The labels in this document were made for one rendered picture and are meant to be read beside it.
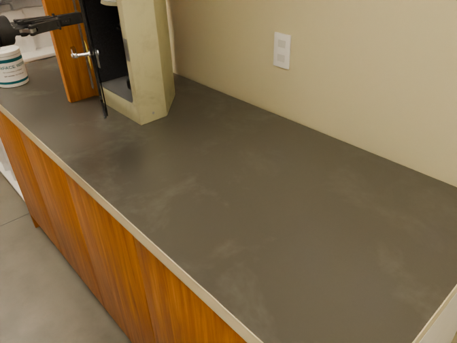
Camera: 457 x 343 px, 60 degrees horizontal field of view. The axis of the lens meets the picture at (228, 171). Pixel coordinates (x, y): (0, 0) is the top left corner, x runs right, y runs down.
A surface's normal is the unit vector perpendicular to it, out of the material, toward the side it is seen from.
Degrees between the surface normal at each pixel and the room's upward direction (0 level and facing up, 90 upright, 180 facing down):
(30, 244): 0
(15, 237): 0
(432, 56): 90
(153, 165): 0
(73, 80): 90
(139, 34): 90
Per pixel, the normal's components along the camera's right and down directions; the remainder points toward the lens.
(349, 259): -0.02, -0.83
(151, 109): 0.68, 0.39
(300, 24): -0.74, 0.39
